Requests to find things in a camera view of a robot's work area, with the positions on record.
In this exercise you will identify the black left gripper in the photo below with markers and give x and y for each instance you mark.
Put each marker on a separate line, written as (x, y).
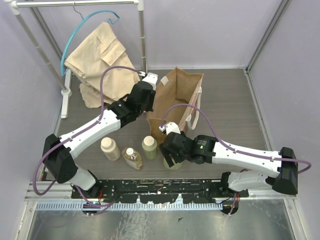
(149, 99)

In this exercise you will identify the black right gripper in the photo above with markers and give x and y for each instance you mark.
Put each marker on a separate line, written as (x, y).
(168, 158)

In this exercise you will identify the light green lotion bottle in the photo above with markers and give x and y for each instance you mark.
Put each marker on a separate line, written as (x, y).
(175, 166)

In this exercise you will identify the green bottle with beige cap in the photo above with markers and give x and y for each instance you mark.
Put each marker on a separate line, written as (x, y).
(149, 146)

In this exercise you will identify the amber clear bottle white cap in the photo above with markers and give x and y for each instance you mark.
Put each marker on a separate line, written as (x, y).
(132, 158)

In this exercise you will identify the brown canvas tote bag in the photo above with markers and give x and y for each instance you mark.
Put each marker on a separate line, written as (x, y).
(177, 87)

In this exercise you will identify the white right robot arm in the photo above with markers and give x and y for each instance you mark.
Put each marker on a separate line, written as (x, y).
(277, 169)

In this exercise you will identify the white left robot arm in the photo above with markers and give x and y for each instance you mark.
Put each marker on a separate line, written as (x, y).
(59, 153)

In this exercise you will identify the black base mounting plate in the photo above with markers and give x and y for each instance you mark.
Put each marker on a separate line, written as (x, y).
(160, 191)

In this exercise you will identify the beige cargo shorts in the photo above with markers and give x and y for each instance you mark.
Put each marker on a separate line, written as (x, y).
(99, 51)

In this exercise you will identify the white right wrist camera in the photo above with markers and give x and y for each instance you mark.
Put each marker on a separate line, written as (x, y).
(170, 127)

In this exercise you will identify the white slotted cable duct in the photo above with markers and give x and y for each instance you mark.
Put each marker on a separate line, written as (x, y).
(176, 206)

